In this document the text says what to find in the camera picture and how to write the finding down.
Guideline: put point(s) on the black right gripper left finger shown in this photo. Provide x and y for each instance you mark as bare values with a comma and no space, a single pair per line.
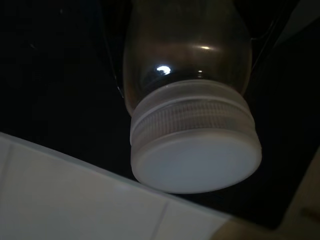
112,37

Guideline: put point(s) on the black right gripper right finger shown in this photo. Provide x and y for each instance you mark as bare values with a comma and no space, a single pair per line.
260,17

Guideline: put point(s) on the clear bottle wide white cap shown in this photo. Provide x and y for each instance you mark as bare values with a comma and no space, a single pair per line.
195,155

